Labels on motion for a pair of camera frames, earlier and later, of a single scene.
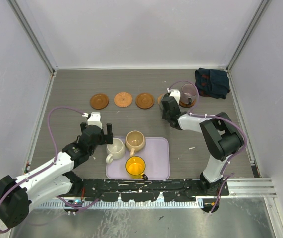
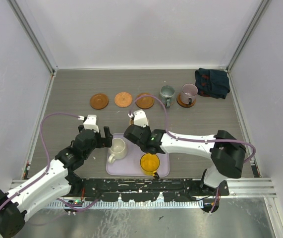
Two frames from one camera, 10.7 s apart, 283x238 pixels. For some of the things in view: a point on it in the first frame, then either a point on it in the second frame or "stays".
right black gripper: x=164 y=116 to x=146 y=128
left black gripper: x=106 y=139 stays
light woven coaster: x=123 y=99 stays
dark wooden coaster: x=144 y=100 stays
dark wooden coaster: x=98 y=101 stays
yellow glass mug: x=135 y=166 to x=149 y=162
